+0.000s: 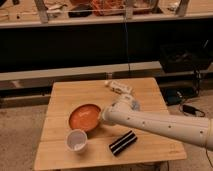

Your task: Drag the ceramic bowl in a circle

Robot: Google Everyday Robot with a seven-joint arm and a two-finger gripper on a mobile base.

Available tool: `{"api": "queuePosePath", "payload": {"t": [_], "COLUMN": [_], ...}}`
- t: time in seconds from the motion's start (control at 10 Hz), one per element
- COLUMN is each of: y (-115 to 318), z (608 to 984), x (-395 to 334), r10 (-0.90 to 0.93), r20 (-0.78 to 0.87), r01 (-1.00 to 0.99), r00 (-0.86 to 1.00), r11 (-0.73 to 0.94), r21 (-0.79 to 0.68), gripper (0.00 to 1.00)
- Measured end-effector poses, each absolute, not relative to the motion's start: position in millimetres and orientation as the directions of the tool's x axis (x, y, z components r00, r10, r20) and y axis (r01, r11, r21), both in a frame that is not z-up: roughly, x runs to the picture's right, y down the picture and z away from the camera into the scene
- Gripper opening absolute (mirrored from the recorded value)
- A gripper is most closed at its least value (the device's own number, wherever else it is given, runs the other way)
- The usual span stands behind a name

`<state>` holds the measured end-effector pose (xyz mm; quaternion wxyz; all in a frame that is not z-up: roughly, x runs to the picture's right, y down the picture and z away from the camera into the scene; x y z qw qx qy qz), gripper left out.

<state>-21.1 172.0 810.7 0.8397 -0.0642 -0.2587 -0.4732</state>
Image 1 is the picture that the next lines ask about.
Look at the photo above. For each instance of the black storage bin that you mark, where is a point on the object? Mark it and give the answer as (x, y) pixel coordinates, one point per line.
(184, 57)

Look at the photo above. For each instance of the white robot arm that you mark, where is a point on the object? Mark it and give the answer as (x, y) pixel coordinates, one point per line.
(192, 130)

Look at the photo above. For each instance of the black power adapter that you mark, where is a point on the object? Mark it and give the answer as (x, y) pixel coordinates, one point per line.
(189, 109)

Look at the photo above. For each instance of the black white striped block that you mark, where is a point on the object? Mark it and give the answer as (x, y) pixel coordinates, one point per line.
(122, 143)

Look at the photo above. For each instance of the white plastic cup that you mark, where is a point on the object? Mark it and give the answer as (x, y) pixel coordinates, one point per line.
(76, 141)

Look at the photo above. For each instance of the wooden table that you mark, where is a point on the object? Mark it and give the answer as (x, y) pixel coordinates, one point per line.
(53, 152)

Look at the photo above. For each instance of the white packaged item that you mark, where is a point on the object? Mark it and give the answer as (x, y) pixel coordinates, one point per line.
(119, 88)

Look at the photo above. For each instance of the orange ceramic bowl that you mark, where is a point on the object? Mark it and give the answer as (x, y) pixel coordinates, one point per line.
(85, 117)

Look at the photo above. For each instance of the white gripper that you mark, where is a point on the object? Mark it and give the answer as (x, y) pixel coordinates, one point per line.
(103, 117)

